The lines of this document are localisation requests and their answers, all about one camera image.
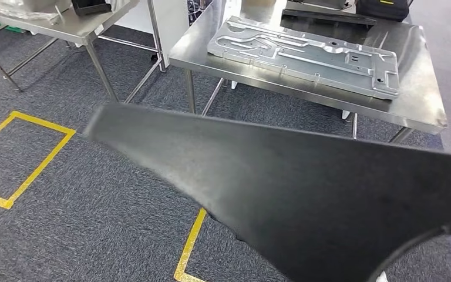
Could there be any long black plastic panel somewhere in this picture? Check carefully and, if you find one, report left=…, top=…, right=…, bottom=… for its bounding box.
left=83, top=103, right=451, bottom=282

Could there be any steel workbench table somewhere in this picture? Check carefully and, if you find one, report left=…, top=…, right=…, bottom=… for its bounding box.
left=168, top=0, right=448, bottom=146

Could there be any clear plastic wrap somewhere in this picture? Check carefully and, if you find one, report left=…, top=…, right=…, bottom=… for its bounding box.
left=0, top=0, right=61, bottom=21

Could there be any short black plastic panel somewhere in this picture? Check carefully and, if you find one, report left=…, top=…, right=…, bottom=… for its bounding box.
left=281, top=8, right=377, bottom=27

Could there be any small black box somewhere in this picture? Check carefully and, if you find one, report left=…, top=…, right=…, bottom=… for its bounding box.
left=70, top=0, right=113, bottom=17

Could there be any green plastic item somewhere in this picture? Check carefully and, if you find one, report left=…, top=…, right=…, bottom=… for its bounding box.
left=0, top=21, right=25, bottom=34

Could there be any black carry case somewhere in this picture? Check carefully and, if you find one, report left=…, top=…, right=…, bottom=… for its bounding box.
left=355, top=0, right=413, bottom=23

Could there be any grey equipment case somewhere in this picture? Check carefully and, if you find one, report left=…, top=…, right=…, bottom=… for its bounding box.
left=286, top=0, right=349, bottom=10

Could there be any steel side table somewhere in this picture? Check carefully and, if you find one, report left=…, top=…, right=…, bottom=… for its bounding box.
left=0, top=0, right=168, bottom=105

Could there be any yellow tape square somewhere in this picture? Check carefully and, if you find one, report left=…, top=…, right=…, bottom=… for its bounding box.
left=173, top=208, right=211, bottom=282
left=0, top=110, right=78, bottom=210

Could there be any stamped grey metal plate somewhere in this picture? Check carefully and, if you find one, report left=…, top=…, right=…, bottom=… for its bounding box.
left=207, top=15, right=400, bottom=101

